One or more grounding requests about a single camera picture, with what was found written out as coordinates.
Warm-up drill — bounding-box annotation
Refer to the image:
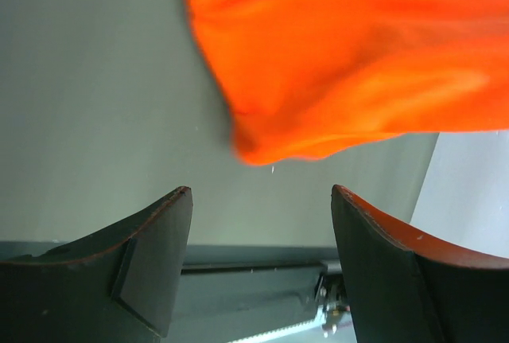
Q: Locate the orange t shirt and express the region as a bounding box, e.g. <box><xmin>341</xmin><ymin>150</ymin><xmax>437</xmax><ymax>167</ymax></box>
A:
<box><xmin>185</xmin><ymin>0</ymin><xmax>508</xmax><ymax>166</ymax></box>

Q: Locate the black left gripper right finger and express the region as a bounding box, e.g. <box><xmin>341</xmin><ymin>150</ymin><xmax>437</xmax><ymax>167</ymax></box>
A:
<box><xmin>331</xmin><ymin>185</ymin><xmax>508</xmax><ymax>343</ymax></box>

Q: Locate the white slotted cable duct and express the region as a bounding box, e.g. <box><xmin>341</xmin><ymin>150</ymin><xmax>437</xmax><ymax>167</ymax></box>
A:
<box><xmin>231</xmin><ymin>318</ymin><xmax>323</xmax><ymax>343</ymax></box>

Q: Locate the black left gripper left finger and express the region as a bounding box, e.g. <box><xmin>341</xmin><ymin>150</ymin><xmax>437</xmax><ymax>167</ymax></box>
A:
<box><xmin>1</xmin><ymin>186</ymin><xmax>192</xmax><ymax>342</ymax></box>

